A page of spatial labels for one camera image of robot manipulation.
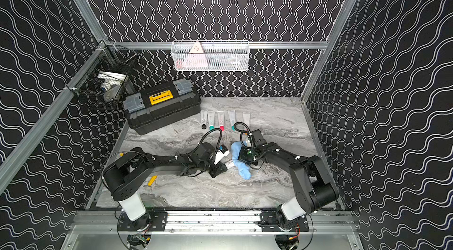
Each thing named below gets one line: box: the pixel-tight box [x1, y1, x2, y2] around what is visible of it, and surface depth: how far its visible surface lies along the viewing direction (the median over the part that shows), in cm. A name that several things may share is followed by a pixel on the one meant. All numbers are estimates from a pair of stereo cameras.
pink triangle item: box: [182, 40, 209, 68], surface depth 91 cm
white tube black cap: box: [200, 109, 209, 130], surface depth 109 cm
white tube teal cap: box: [229, 110, 236, 131], surface depth 112 cm
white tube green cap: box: [207, 111, 216, 131], surface depth 109 cm
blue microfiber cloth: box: [230, 140, 252, 180], surface depth 86 cm
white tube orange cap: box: [242, 112, 251, 129], surface depth 112 cm
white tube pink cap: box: [217, 110, 225, 132], surface depth 109 cm
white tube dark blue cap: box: [224, 159, 236, 170], surface depth 90 cm
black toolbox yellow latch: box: [122, 78, 202, 136], surface depth 99 cm
